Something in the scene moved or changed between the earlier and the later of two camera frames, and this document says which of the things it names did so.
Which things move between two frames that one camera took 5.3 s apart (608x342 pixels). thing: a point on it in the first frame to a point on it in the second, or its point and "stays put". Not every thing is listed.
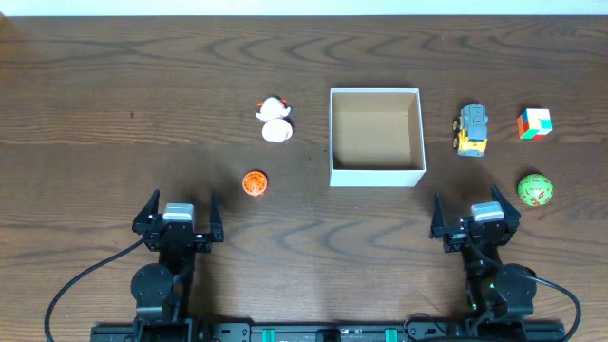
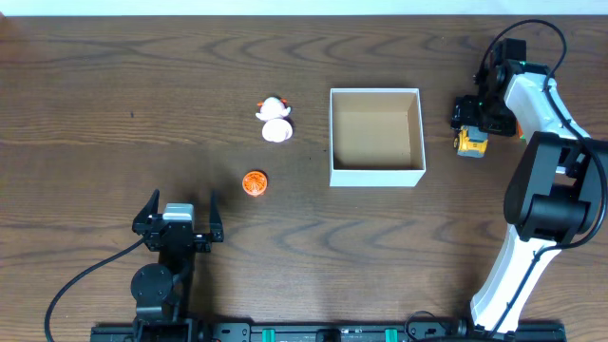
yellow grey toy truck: (472, 130) stays put
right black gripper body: (457, 237) to (490, 117)
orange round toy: (255, 182) stays put
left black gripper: (177, 233) stays put
